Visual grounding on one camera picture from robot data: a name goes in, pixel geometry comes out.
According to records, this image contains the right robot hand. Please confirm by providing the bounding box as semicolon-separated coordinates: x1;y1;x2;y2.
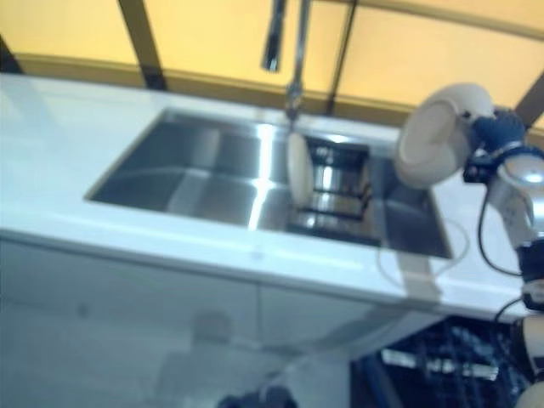
467;108;527;153

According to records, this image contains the cream ceramic plate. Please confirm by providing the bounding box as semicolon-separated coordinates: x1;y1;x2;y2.
395;83;496;188
286;131;315;207

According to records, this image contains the dishwasher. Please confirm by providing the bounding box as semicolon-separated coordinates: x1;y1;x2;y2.
350;316;532;408

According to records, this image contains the black dish rack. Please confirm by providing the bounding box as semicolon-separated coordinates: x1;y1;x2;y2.
284;133;382;247

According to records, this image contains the chrome gooseneck faucet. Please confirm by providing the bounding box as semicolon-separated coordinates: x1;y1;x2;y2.
259;0;314;124

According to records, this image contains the stainless steel sink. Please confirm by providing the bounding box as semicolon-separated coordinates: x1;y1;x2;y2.
83;105;454;259

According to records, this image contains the dark robot torso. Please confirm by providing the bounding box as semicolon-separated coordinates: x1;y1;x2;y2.
220;383;298;408

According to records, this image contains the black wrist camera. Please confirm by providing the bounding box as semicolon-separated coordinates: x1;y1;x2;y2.
462;155;496;184

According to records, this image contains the thin white cable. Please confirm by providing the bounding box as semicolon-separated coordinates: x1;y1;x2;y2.
377;220;471;298

